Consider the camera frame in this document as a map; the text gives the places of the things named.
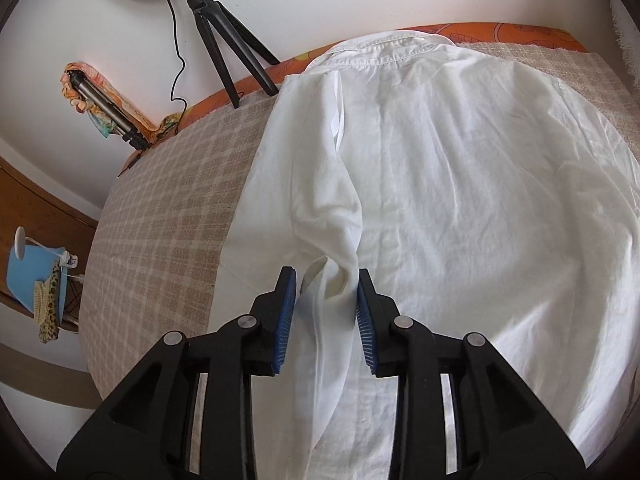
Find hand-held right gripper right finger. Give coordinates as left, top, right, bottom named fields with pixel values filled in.
left=354, top=267, right=586, bottom=480

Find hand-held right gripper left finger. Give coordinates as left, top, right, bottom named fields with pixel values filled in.
left=56, top=266, right=301, bottom=480

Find white shirt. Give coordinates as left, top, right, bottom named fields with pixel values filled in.
left=212, top=30, right=640, bottom=480

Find beige checked blanket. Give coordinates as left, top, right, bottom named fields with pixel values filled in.
left=80, top=42, right=640, bottom=411

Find leopard print cloth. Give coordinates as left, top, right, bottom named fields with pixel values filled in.
left=32, top=262, right=66, bottom=346

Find blue chair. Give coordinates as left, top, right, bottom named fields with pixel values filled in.
left=6, top=245, right=81, bottom=333

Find wooden wardrobe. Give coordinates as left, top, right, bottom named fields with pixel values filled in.
left=0, top=155, right=101, bottom=318

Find grey folded tripod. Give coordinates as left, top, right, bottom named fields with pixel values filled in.
left=67, top=71, right=151, bottom=151

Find colourful patterned scarf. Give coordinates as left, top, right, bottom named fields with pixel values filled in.
left=60, top=61, right=186, bottom=141

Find black tripod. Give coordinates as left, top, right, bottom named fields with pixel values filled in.
left=180, top=0, right=281, bottom=110

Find orange patterned bed sheet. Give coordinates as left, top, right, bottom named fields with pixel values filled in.
left=150, top=22, right=591, bottom=136

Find white fringed cloth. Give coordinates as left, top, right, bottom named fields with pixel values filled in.
left=607, top=0, right=640, bottom=126

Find black ring light cable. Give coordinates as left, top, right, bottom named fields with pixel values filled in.
left=162, top=0, right=191, bottom=116

